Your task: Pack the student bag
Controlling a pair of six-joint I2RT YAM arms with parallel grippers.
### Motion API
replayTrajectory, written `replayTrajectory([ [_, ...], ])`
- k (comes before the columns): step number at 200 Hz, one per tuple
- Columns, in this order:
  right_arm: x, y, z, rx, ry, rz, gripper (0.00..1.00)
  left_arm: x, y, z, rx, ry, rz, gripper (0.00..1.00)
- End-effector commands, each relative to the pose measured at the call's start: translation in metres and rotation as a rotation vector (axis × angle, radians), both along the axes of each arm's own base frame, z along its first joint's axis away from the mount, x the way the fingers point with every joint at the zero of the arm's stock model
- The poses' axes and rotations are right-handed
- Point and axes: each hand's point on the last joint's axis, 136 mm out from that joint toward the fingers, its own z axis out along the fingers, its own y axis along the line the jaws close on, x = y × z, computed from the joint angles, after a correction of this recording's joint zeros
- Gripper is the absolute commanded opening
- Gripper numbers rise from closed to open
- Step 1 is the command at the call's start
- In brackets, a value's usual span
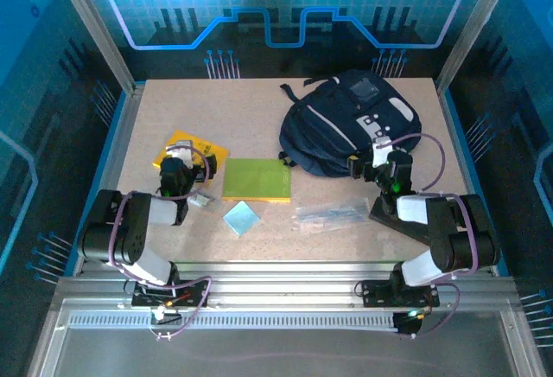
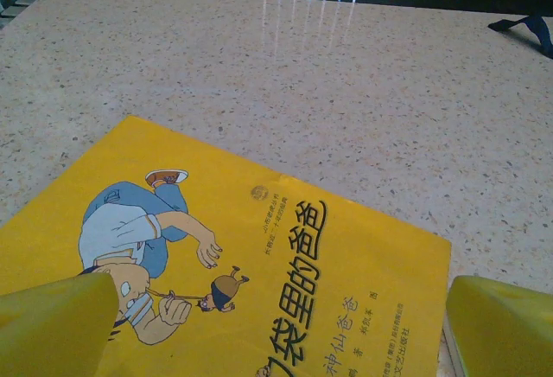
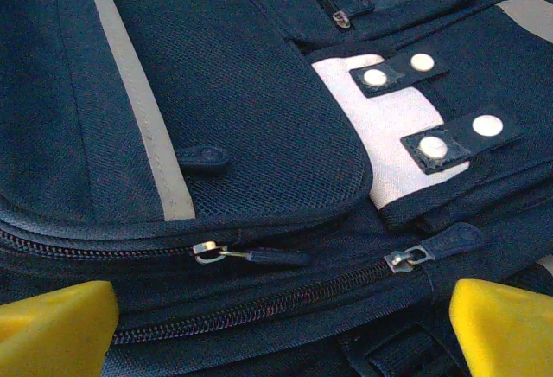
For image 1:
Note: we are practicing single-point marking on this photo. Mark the yellow illustrated book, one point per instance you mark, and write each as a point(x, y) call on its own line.
point(181, 137)

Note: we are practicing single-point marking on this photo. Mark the green notebook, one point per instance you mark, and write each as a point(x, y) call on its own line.
point(257, 178)

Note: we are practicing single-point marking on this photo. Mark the black pencil case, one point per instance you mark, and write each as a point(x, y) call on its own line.
point(386, 221)

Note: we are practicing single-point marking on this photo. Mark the navy blue backpack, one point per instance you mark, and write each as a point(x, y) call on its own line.
point(328, 126)

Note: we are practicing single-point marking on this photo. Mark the clear plastic pen bag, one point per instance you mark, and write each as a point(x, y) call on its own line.
point(328, 215)

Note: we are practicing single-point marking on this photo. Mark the light blue sticky note pad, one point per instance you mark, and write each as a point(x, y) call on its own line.
point(241, 218)

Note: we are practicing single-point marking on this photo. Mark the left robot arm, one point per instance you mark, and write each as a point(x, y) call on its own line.
point(164, 212)

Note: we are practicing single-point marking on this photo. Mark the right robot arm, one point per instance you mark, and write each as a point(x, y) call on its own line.
point(449, 238)

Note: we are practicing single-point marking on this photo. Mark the small connector board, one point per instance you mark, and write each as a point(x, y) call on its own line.
point(166, 318)

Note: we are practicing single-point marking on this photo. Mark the black controller box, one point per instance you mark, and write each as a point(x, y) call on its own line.
point(406, 325)

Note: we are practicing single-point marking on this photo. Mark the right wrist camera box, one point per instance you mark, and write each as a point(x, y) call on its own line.
point(380, 152)

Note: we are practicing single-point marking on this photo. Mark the aluminium side rail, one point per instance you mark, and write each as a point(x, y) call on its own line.
point(116, 156)

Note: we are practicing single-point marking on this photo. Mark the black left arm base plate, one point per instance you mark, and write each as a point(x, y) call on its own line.
point(194, 295)

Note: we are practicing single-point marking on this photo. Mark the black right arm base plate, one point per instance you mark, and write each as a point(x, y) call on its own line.
point(376, 294)

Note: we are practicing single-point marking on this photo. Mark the aluminium table rail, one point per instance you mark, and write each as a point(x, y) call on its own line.
point(281, 284)

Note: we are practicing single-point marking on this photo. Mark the aluminium frame post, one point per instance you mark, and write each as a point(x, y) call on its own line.
point(475, 27)
point(96, 27)

